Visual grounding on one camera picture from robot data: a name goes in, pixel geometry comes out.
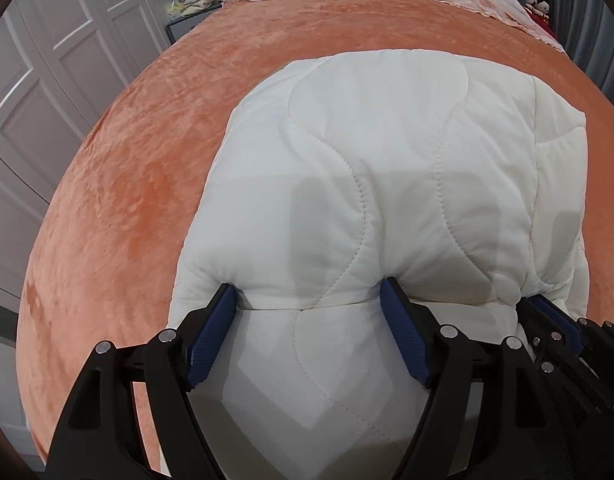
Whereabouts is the dark blue nightstand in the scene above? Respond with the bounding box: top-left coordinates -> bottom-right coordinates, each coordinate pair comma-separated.
166,7 -> 222,47

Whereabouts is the orange plush blanket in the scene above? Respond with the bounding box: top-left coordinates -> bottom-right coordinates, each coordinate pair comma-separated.
14,0 -> 614,461

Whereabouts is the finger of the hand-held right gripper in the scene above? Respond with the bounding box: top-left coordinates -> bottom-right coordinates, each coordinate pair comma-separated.
518,296 -> 595,366

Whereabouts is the white panelled wardrobe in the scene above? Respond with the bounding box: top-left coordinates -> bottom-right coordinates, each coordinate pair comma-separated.
0,0 -> 180,311

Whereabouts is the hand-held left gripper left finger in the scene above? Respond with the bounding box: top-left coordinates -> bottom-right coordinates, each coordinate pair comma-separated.
44,282 -> 238,480

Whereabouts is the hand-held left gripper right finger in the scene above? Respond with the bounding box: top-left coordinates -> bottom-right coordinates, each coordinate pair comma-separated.
379,276 -> 578,480

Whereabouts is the white quilted duvet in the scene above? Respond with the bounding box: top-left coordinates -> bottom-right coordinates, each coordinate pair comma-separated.
167,49 -> 588,480

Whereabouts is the yellow white crumpled cloth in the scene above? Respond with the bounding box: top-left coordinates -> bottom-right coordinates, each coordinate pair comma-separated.
167,0 -> 224,20

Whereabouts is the grey curtain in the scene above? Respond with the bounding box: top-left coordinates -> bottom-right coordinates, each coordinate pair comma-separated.
547,0 -> 614,126

